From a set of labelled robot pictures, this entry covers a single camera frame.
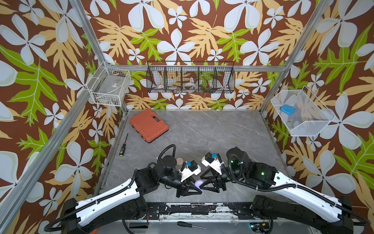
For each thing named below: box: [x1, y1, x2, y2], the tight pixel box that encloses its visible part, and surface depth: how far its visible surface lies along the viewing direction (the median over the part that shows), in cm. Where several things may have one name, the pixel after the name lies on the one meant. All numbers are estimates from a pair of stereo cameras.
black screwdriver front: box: [176, 221, 207, 230], surface depth 72 cm
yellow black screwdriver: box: [119, 133, 129, 157], surface depth 97 cm
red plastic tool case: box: [129, 108, 169, 143], surface depth 107 cm
